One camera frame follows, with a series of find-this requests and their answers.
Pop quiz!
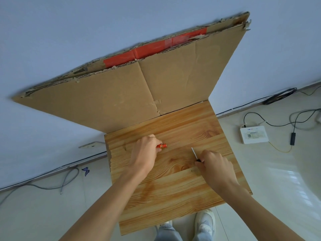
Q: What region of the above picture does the person's left hand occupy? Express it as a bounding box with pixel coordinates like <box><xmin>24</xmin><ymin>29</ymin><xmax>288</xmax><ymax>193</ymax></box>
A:
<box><xmin>125</xmin><ymin>135</ymin><xmax>163</xmax><ymax>176</ymax></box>

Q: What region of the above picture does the person's right hand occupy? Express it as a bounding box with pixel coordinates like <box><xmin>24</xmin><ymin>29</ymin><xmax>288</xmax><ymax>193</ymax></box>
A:
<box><xmin>195</xmin><ymin>150</ymin><xmax>240</xmax><ymax>195</ymax></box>

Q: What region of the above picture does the black-handled metal screwdriver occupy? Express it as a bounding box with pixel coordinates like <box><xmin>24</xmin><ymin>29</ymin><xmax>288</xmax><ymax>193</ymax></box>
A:
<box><xmin>191</xmin><ymin>147</ymin><xmax>202</xmax><ymax>163</ymax></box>

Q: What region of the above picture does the person's left forearm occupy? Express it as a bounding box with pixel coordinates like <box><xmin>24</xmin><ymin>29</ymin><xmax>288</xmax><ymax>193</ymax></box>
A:
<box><xmin>59</xmin><ymin>166</ymin><xmax>150</xmax><ymax>241</ymax></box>

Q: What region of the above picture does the person's right forearm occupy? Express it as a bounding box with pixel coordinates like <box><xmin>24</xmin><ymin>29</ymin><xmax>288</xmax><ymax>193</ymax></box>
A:
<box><xmin>214</xmin><ymin>182</ymin><xmax>306</xmax><ymax>241</ymax></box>

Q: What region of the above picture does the white router box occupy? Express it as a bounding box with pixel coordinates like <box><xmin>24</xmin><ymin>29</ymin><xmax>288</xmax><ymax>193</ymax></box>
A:
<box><xmin>240</xmin><ymin>126</ymin><xmax>269</xmax><ymax>144</ymax></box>

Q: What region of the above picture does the large brown cardboard sheet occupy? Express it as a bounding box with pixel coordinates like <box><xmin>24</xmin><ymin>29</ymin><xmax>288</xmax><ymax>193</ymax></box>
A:
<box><xmin>12</xmin><ymin>12</ymin><xmax>252</xmax><ymax>133</ymax></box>

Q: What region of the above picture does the person's white right shoe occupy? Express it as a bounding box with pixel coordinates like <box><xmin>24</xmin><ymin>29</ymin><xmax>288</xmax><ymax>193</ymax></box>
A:
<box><xmin>194</xmin><ymin>209</ymin><xmax>217</xmax><ymax>241</ymax></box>

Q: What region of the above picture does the person's white shoe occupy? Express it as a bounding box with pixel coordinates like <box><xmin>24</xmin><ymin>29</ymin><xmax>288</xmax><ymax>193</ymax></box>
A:
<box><xmin>194</xmin><ymin>209</ymin><xmax>217</xmax><ymax>241</ymax></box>
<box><xmin>157</xmin><ymin>220</ymin><xmax>174</xmax><ymax>230</ymax></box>

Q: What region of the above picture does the person's white left shoe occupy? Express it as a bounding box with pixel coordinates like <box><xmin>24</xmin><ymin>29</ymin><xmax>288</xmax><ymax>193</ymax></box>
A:
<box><xmin>157</xmin><ymin>220</ymin><xmax>174</xmax><ymax>230</ymax></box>

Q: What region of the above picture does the person's grey trouser leg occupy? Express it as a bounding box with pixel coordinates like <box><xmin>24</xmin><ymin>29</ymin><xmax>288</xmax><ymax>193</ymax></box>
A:
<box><xmin>153</xmin><ymin>226</ymin><xmax>183</xmax><ymax>241</ymax></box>

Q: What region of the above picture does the red tape strip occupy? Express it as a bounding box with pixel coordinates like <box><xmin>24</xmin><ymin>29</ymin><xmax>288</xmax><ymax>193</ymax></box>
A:
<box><xmin>103</xmin><ymin>27</ymin><xmax>208</xmax><ymax>68</ymax></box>

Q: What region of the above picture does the white wall socket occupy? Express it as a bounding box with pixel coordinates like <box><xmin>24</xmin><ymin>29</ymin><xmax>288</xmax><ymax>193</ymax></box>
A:
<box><xmin>78</xmin><ymin>141</ymin><xmax>105</xmax><ymax>149</ymax></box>

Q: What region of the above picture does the thin yellow cable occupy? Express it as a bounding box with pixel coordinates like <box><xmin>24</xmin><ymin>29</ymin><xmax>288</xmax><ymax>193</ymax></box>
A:
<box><xmin>268</xmin><ymin>141</ymin><xmax>293</xmax><ymax>153</ymax></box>

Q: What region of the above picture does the black cable with inline adapter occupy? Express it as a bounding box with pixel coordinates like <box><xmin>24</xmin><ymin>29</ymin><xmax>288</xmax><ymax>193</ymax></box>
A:
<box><xmin>243</xmin><ymin>109</ymin><xmax>321</xmax><ymax>146</ymax></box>

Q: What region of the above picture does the grey cable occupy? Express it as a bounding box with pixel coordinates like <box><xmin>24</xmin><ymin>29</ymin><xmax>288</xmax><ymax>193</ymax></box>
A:
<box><xmin>0</xmin><ymin>168</ymin><xmax>80</xmax><ymax>207</ymax></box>

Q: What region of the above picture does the coiled black cable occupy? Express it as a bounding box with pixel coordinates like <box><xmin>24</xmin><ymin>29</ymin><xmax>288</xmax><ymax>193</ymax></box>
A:
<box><xmin>216</xmin><ymin>87</ymin><xmax>298</xmax><ymax>116</ymax></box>

